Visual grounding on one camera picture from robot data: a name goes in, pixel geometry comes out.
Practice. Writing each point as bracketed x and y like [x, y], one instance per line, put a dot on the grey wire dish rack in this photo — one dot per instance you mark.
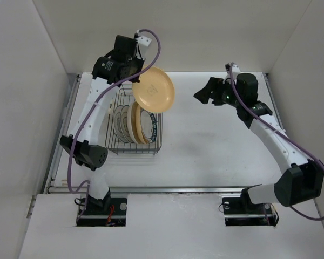
[124, 96]

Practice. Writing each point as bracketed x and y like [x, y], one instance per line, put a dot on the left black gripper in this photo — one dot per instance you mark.
[140, 62]

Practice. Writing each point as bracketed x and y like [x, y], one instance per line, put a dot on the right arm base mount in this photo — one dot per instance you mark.
[238, 214]

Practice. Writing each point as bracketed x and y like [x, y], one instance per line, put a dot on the white plate green outline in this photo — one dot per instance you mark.
[117, 124]

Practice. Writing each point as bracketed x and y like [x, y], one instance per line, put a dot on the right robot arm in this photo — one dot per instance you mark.
[302, 177]

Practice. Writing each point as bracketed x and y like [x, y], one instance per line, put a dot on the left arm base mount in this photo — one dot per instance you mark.
[109, 212]

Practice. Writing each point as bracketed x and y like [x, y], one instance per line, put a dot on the white plate dark green band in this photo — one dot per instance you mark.
[148, 125]

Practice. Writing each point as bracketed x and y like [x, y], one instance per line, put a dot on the cream white plate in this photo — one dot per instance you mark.
[131, 122]

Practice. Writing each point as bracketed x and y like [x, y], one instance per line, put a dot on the yellow plate in rack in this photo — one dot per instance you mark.
[138, 125]

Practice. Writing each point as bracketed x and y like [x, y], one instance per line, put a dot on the yellow bear plate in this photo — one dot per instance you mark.
[155, 92]

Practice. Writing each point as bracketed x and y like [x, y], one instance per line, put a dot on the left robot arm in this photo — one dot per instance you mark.
[123, 63]

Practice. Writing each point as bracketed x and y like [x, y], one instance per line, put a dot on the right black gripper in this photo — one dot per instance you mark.
[215, 84]

